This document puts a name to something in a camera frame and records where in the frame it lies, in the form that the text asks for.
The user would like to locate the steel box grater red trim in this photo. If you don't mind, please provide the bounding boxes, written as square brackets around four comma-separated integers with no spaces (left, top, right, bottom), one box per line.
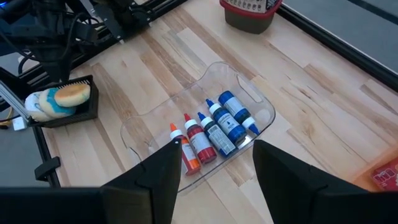
[219,0,284,35]

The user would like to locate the orange dye bottle white cap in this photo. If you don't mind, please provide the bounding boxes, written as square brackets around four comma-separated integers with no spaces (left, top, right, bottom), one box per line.
[169,123,202,177]

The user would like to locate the silver aluminium extrusion bar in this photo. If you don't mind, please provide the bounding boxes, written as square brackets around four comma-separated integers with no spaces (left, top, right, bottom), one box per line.
[0,79,32,125]

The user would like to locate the black plastic basket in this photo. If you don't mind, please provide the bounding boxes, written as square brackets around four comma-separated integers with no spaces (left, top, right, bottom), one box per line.
[27,74,100,129]

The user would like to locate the red dye bottle white cap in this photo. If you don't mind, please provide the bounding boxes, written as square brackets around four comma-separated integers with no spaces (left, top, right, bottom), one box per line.
[183,113,218,165]

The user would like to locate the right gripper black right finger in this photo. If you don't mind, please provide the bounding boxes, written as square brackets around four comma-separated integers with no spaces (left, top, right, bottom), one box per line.
[253,139,371,224]

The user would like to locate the clear plastic handled bin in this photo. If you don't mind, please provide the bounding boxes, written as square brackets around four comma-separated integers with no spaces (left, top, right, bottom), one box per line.
[120,61,277,195]

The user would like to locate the yellow orange toy donut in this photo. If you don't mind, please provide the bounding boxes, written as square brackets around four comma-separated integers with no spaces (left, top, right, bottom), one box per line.
[54,83,91,108]

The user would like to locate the orange translucent plastic bin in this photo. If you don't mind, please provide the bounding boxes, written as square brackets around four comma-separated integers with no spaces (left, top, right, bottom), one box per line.
[353,149,398,192]

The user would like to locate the red snack packet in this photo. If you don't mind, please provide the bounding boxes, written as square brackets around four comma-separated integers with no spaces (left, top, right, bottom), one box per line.
[370,157,398,191]

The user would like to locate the white power adapter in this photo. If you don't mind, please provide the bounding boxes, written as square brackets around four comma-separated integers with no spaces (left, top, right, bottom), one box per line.
[12,116,28,131]

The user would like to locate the round green yellow container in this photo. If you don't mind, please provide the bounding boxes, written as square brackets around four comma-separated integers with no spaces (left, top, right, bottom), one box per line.
[39,87,77,119]

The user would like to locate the blue dye bottle white cap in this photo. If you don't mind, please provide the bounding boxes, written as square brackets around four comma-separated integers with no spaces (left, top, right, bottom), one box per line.
[205,98,248,144]
[197,111,238,158]
[218,90,261,136]

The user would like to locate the white blue toy donut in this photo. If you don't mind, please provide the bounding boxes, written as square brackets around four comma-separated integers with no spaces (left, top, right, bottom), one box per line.
[24,91,52,123]

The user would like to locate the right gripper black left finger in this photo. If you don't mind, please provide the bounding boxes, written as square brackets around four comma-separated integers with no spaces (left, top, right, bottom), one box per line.
[101,138,183,224]

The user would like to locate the black table clamp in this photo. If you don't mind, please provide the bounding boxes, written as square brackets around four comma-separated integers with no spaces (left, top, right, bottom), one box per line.
[34,156,62,182]

